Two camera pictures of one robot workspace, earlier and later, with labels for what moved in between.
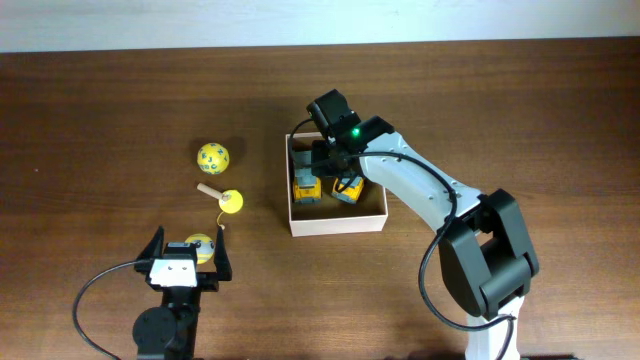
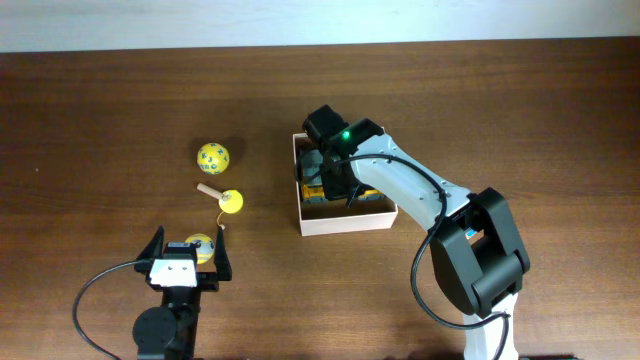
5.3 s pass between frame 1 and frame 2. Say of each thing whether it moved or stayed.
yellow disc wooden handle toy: stayed
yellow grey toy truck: moved
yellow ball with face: stayed
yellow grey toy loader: moved
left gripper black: stayed
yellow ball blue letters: stayed
